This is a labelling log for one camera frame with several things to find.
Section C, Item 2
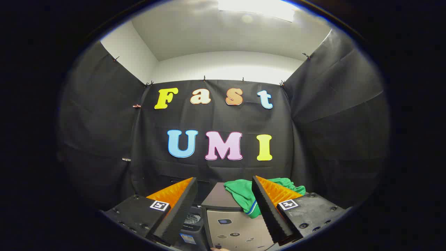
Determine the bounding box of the grey mini washing machine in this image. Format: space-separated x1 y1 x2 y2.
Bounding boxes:
178 180 212 250

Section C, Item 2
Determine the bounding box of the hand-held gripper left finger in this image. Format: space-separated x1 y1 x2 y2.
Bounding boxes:
104 177 198 247

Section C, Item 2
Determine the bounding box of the green jersey shirt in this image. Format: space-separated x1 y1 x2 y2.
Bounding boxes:
224 178 306 219

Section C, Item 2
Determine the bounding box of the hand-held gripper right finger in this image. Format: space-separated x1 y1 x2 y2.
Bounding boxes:
252 175 348 246

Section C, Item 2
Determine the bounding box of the black backdrop cloth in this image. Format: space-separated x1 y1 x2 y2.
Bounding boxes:
59 30 390 211

